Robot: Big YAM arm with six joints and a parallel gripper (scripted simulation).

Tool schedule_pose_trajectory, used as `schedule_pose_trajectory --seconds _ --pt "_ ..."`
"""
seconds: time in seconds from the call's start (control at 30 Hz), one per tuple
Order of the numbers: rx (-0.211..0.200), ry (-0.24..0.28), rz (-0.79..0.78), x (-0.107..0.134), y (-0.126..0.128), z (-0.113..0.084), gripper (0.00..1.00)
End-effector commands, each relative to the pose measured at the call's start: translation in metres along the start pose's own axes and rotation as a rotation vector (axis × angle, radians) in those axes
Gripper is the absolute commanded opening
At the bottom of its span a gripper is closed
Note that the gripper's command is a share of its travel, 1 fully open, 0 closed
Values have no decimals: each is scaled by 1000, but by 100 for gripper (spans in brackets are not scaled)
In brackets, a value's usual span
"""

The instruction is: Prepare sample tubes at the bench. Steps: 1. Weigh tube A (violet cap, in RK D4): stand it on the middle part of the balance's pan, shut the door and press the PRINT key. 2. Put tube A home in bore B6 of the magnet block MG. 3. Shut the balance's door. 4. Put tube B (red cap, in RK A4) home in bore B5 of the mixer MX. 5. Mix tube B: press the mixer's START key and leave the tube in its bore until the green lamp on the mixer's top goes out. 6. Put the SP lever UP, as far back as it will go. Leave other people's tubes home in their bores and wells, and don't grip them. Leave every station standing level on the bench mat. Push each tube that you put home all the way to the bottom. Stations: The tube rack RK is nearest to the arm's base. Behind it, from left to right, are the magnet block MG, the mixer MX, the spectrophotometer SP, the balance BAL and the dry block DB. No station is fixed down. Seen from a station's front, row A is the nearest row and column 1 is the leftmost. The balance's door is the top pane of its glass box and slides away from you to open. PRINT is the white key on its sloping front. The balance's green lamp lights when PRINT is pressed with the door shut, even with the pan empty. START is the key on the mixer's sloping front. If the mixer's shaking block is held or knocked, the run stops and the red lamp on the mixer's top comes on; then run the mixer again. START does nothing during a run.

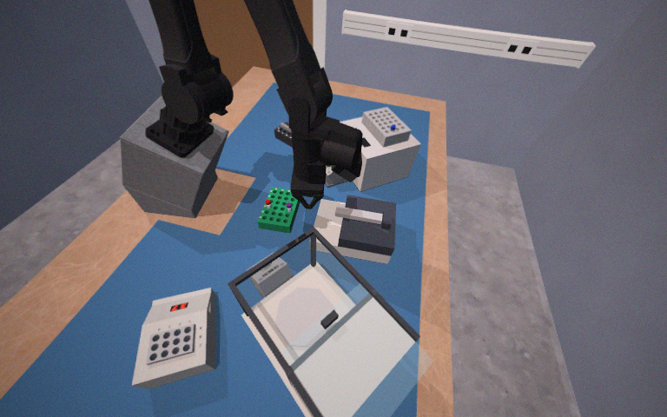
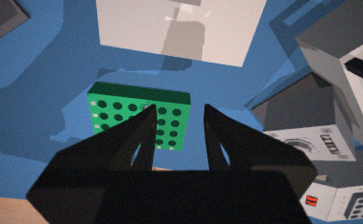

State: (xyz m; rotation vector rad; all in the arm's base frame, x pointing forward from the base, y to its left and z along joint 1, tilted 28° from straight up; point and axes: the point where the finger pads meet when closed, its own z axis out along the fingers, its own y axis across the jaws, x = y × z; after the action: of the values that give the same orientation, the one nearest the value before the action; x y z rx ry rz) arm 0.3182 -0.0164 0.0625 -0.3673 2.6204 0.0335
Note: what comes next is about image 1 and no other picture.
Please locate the green tube rack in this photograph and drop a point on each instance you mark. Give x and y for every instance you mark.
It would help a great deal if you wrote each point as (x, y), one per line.
(277, 218)

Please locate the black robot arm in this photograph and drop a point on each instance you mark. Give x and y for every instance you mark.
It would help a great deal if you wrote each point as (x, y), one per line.
(193, 98)

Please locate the blue bench mat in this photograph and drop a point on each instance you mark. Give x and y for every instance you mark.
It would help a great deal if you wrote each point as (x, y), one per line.
(87, 370)

